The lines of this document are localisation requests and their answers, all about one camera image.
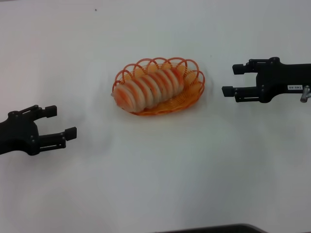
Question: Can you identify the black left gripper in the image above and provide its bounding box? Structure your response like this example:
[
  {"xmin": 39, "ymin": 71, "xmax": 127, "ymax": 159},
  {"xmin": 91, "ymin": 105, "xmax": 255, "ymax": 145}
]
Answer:
[{"xmin": 0, "ymin": 104, "xmax": 78, "ymax": 156}]

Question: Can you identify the silver metal knob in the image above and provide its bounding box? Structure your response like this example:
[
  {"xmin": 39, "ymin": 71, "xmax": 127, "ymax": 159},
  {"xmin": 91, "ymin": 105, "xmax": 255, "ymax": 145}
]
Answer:
[{"xmin": 300, "ymin": 85, "xmax": 311, "ymax": 103}]

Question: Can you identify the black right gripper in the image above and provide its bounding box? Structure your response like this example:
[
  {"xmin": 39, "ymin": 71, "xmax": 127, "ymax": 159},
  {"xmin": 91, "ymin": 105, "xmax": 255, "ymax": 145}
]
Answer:
[{"xmin": 221, "ymin": 57, "xmax": 311, "ymax": 104}]

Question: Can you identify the orange woven plastic basket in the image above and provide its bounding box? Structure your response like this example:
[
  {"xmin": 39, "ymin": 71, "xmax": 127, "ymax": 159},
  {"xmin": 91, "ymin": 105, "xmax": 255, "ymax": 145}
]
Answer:
[{"xmin": 112, "ymin": 57, "xmax": 206, "ymax": 117}]

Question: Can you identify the orange striped bread loaf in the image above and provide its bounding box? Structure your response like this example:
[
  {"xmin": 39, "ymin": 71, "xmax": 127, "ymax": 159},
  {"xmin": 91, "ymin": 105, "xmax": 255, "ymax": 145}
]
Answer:
[{"xmin": 111, "ymin": 67, "xmax": 185, "ymax": 113}]

